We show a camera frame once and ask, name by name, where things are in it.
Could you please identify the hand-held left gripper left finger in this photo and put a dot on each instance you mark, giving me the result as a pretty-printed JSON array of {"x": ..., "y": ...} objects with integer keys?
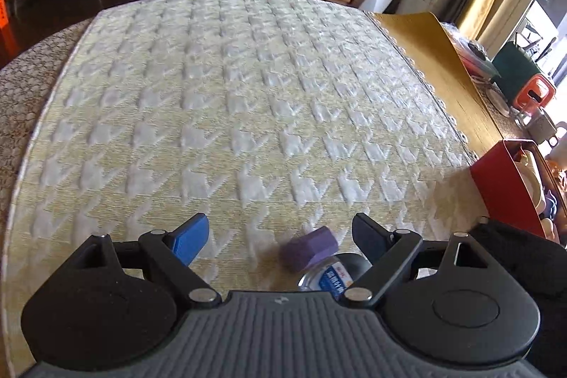
[{"x": 191, "y": 238}]

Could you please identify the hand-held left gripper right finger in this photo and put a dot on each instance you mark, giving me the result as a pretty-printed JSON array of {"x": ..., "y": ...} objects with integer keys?
[{"x": 370, "y": 240}]

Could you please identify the purple block eraser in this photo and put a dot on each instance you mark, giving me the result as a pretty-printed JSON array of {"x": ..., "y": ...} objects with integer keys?
[{"x": 308, "y": 249}]

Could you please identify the purple toy figure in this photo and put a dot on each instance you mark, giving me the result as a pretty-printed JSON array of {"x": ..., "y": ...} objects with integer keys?
[{"x": 550, "y": 205}]

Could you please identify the red tin box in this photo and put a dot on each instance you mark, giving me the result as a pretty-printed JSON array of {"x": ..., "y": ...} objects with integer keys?
[{"x": 500, "y": 187}]

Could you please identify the green mug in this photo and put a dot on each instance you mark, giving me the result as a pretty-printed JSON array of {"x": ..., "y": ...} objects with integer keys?
[{"x": 540, "y": 125}]

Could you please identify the white round coaster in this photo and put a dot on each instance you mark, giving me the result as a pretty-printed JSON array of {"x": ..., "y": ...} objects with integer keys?
[{"x": 496, "y": 101}]

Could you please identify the stack of plastic folders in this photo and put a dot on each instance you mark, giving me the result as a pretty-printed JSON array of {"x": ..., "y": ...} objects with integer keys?
[{"x": 469, "y": 54}]

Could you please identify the orange gift box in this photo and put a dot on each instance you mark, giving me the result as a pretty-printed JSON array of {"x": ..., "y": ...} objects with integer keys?
[{"x": 4, "y": 23}]

